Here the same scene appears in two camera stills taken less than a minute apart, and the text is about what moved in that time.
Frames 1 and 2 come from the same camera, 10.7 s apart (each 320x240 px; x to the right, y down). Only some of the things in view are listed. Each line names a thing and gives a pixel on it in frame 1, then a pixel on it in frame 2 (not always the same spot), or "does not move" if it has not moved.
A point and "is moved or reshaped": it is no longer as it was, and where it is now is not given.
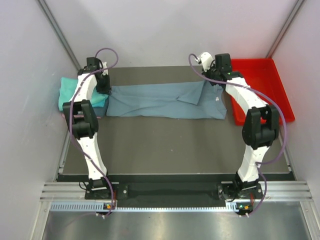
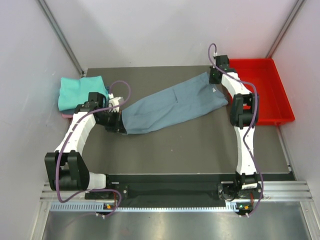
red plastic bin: (262, 74) does not move
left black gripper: (106, 89) → (120, 127)
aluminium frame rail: (274, 191) does not move
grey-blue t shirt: (190, 100) is moved or reshaped
